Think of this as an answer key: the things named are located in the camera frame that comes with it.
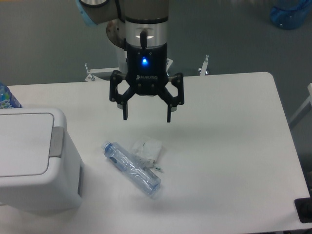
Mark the table clamp bolt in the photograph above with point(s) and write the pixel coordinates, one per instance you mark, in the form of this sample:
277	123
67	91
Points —
204	70
90	76

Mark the grey lid push button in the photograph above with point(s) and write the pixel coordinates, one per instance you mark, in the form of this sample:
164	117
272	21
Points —
56	143

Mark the clear empty plastic bottle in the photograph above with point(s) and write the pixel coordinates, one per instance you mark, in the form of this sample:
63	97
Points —
134	170

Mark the crumpled white plastic wrapper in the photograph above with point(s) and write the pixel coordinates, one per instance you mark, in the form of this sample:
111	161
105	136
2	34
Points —
147	150

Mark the right table clamp bolt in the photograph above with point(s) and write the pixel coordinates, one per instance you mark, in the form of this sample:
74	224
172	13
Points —
204	70

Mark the white frame at right edge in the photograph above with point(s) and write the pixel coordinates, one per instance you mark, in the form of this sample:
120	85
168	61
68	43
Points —
302	110

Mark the black object at table corner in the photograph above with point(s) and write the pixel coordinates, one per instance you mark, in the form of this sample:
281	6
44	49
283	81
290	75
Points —
304	209

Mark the blue water jug on floor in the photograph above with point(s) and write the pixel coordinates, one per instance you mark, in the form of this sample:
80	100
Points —
289	14

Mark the blue labelled bottle at left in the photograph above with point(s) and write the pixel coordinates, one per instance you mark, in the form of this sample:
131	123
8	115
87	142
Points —
7	99

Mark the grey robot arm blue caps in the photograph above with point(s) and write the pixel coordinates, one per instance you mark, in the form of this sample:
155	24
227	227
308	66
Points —
95	12

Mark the white trash can lid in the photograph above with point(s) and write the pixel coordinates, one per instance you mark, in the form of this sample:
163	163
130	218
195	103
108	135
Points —
25	143

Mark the white trash can body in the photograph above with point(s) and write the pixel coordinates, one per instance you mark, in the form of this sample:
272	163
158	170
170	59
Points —
59	187

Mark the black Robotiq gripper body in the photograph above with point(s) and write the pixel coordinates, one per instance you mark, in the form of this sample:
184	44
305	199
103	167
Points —
146	73

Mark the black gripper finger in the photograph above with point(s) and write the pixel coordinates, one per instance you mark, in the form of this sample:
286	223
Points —
116	78
172	102

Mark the left table clamp bolt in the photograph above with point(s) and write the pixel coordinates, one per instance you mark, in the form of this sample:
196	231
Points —
90	76

